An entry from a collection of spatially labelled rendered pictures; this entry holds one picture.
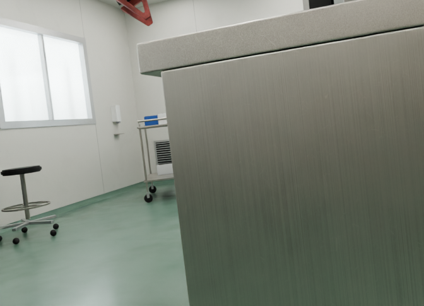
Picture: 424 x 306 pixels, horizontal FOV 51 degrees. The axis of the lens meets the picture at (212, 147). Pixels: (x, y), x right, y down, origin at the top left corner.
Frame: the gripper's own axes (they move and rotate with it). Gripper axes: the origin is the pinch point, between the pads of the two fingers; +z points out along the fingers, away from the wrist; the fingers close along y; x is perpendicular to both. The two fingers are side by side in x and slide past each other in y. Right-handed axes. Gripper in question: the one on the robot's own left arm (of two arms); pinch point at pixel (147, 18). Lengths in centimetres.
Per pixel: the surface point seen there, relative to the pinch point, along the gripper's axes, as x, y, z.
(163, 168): 63, 460, 46
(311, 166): -1, -53, 38
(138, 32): -18, 609, -146
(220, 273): 15, -49, 43
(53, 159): 156, 422, -41
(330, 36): -11, -55, 27
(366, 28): -14, -56, 29
